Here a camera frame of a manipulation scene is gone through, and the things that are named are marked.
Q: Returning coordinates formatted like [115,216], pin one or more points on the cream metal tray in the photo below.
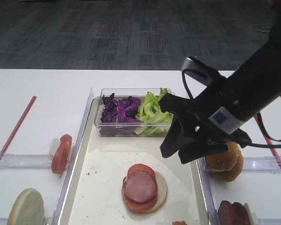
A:
[105,162]

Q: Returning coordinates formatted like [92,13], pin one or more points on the green lettuce leaves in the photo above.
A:
[149,112]

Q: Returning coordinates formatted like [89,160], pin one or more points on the upright bread slice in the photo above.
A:
[28,209]

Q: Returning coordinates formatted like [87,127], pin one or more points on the tomato slice on tray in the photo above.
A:
[136,168]

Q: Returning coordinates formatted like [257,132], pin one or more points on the clear tomato holder rack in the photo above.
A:
[14,161]

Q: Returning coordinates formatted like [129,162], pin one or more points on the clear acrylic rail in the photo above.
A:
[56,217]
[207,192]

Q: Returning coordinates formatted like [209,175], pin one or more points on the upright tomato slices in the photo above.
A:
[59,160]

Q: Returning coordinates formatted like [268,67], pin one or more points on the meat patty slice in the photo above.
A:
[141,187]

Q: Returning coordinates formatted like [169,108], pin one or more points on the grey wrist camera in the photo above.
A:
[200,72]

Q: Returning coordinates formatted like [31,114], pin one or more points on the white tomato pusher block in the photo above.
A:
[53,147]

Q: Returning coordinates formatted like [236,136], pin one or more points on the purple cabbage leaves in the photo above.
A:
[120,111]

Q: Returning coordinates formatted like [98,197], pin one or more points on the left clear acrylic rail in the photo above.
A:
[56,217]

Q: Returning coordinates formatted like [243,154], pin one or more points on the orange sauce smear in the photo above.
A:
[179,223]

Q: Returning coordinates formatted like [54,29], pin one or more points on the left red straw strip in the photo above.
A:
[16,128]

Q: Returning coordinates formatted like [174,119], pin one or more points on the rear meat patty slices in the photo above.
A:
[233,214]

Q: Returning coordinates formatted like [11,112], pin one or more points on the right clear acrylic rail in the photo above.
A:
[207,192]

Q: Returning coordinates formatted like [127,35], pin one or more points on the red straw strip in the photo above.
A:
[268,140]
[16,128]

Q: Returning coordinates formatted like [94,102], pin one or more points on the white meat pusher block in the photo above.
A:
[252,216]

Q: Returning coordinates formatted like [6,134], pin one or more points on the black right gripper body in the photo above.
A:
[226,106]

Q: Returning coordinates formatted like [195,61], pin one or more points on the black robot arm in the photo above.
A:
[260,76]

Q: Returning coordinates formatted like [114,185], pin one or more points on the clear plastic salad box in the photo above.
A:
[121,129]

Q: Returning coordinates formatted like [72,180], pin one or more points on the bread slice on tray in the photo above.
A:
[162,187]

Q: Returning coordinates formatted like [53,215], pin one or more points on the clear bun holder rack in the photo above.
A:
[270,164]

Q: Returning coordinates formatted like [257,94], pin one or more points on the right red straw strip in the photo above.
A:
[268,140]

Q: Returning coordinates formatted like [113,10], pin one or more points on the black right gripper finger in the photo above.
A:
[185,127]
[197,150]

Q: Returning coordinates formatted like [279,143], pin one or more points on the sesame burger bun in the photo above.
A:
[223,161]

